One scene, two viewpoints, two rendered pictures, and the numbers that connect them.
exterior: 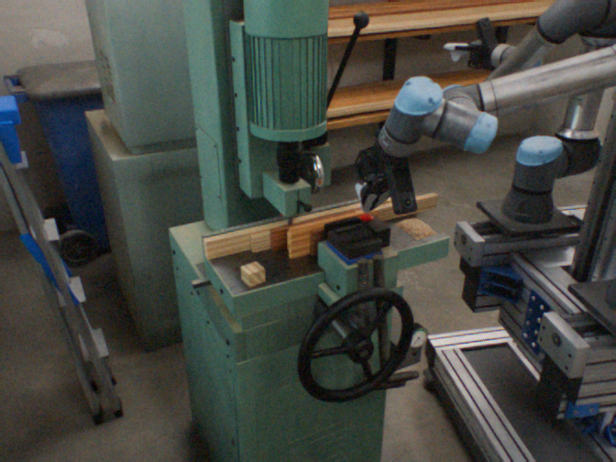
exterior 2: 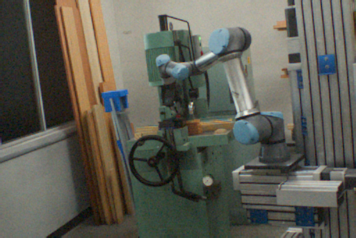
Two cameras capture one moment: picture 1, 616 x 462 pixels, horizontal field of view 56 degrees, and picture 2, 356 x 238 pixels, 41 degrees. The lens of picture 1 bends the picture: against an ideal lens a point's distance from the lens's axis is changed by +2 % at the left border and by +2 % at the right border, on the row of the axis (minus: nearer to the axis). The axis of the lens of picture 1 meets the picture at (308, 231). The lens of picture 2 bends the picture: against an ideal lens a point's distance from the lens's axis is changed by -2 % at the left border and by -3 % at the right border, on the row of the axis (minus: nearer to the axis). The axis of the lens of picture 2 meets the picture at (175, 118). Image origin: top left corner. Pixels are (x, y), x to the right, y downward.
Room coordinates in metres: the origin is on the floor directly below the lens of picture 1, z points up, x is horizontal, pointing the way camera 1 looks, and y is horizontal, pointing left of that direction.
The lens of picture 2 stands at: (-0.78, -2.03, 1.33)
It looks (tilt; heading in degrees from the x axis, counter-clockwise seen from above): 7 degrees down; 44
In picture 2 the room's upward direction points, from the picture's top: 7 degrees counter-clockwise
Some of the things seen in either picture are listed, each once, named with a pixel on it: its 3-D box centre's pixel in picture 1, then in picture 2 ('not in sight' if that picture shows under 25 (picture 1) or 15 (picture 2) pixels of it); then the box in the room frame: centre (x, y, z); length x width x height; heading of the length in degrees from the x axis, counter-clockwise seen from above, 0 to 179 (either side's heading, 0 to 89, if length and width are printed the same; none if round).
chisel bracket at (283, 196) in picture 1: (287, 193); (168, 112); (1.30, 0.05, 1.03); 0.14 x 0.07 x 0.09; 27
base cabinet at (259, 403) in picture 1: (276, 375); (185, 213); (1.39, 0.10, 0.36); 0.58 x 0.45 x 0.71; 27
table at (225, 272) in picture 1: (338, 263); (178, 140); (1.22, -0.08, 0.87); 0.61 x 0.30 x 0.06; 117
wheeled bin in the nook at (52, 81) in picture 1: (95, 160); not in sight; (2.91, 1.14, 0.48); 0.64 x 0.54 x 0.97; 119
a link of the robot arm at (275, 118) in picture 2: not in sight; (270, 124); (1.12, -0.78, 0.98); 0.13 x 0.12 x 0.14; 173
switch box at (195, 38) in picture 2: not in sight; (195, 47); (1.63, 0.06, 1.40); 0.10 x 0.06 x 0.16; 27
